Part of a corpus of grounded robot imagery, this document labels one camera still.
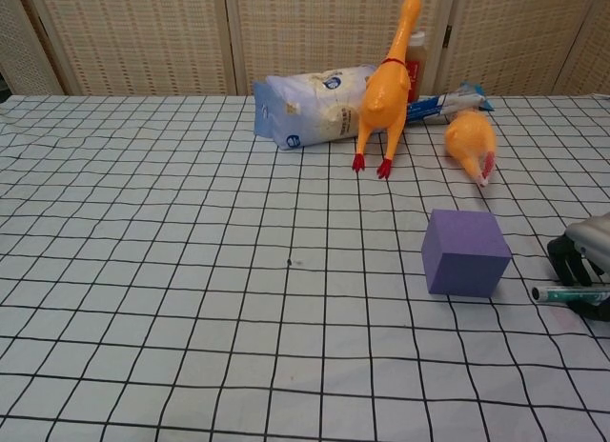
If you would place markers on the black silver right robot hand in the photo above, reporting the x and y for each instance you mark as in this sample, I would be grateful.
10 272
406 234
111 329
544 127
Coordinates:
588 242

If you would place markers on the purple foam cube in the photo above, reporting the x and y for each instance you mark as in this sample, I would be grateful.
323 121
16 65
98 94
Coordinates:
464 256

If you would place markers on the yellow rubber chicken toy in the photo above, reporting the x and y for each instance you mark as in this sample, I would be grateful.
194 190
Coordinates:
383 99
469 137

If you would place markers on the small blue packet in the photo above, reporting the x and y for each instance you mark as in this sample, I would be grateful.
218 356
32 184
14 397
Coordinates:
479 92

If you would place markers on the blue white toothpaste tube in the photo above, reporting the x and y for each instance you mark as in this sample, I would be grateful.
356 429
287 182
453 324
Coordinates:
433 107

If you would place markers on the brown bottle with red label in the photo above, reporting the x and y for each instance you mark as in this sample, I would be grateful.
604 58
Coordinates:
417 61

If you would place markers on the blue white wet wipes pack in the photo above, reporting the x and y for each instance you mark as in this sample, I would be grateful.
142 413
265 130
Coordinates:
314 108

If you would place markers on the white black checked tablecloth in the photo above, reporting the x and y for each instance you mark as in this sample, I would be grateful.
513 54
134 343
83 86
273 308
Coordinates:
214 294

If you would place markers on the beige woven folding screen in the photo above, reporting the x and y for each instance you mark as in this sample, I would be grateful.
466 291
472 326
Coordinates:
143 37

